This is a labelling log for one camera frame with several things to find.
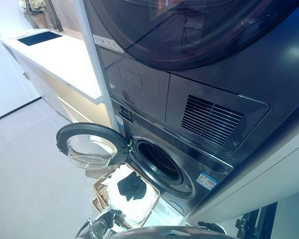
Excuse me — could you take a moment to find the white counter top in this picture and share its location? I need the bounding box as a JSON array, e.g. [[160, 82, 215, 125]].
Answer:
[[0, 28, 103, 106]]

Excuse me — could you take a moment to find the blue energy label sticker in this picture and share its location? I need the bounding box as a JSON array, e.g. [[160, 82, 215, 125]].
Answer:
[[197, 171, 219, 192]]

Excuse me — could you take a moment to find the black metal stand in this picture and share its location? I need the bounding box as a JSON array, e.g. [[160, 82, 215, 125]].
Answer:
[[235, 201, 279, 239]]

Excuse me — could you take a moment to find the white base cabinet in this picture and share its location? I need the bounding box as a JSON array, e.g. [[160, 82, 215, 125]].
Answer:
[[1, 42, 112, 128]]

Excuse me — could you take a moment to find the dark grey dryer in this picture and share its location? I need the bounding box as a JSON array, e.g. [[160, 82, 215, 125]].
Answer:
[[82, 0, 299, 166]]

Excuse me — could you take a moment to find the round washing machine door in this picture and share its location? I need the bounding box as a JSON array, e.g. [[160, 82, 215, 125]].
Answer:
[[56, 122, 133, 175]]

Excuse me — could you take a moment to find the plant in tan pot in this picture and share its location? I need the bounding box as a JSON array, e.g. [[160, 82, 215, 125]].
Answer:
[[27, 0, 48, 29]]

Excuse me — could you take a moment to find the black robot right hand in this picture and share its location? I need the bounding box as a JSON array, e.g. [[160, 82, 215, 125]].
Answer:
[[198, 221, 228, 234]]

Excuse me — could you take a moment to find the dark tall faucet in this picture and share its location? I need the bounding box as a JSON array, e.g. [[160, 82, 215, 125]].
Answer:
[[48, 0, 64, 32]]

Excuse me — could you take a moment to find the wicker laundry basket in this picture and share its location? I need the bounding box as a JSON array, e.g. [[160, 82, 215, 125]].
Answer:
[[91, 174, 161, 229]]

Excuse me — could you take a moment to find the black garment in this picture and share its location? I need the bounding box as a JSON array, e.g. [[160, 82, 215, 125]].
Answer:
[[117, 172, 147, 202]]

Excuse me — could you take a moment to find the slatted dryer vent grille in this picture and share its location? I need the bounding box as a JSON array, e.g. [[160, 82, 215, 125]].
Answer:
[[181, 94, 245, 146]]

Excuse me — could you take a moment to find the dark rectangular sink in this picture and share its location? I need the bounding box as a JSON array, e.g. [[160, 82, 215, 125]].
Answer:
[[16, 30, 64, 47]]

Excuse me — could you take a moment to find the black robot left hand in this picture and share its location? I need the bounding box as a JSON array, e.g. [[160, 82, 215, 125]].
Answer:
[[106, 209, 127, 229]]

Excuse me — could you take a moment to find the dark grey washing machine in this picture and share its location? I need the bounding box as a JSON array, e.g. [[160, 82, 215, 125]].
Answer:
[[111, 97, 235, 216]]

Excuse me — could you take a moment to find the dark round dryer door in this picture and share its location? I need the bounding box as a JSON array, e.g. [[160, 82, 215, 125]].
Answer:
[[86, 0, 299, 72]]

